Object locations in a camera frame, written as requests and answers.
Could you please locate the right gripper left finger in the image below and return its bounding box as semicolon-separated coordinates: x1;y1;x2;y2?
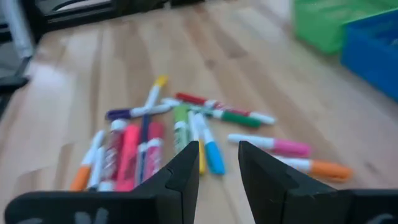
4;140;200;224

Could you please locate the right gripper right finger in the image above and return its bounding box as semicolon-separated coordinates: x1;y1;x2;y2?
238;141;398;224

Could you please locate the magenta Expo dry-erase marker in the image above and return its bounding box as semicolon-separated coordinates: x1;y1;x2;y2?
143;121;166;182

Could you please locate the yellow cap white marker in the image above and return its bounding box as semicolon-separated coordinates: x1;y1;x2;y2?
187;110;208;175
143;73;170;109

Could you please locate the coral pink highlighter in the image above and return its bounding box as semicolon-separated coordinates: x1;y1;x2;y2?
114;123;141;192

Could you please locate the light blue cap white marker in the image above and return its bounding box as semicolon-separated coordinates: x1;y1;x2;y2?
193;113;226;176

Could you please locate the red Expo dry-erase marker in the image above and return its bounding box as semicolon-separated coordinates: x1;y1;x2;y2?
98;119;129;192

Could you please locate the green Expo dry-erase marker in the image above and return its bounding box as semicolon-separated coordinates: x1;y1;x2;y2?
173;104;191;156

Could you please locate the thin green Expo marker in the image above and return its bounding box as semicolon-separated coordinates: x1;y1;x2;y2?
160;97;262;129

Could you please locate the thin red Expo marker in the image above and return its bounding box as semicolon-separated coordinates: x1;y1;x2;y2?
175;92;277;126

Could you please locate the orange cap white marker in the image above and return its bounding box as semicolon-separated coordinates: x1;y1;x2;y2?
273;154;354;184
69;129;107;192

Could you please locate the black cap white marker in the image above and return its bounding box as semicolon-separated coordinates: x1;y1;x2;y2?
88;146;107;191

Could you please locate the purple cap white marker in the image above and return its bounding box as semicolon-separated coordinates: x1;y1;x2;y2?
104;103;172;121

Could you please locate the blue plastic basket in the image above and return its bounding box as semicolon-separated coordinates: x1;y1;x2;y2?
340;9;398;102

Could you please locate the green plastic basket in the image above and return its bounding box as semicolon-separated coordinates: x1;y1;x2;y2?
292;0;398;55

